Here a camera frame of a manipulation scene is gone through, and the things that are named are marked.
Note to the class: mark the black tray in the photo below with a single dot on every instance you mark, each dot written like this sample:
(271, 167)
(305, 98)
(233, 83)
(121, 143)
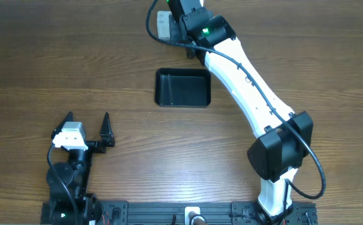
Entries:
(193, 90)

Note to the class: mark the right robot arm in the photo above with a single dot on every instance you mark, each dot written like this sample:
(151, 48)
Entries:
(246, 90)

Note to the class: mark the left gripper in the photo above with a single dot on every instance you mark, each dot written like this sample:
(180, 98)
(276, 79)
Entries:
(97, 146)

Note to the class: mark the mounting rail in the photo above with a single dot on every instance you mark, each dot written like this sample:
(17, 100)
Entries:
(156, 214)

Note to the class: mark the white test tube rack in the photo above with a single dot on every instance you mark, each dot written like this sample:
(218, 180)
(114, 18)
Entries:
(163, 26)

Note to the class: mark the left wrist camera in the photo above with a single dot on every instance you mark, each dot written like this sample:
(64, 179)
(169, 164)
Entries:
(71, 137)

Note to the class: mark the clear test tube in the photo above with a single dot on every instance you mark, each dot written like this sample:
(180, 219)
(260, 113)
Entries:
(170, 90)
(162, 90)

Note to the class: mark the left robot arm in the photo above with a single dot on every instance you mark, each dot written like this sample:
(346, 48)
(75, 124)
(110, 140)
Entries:
(75, 175)

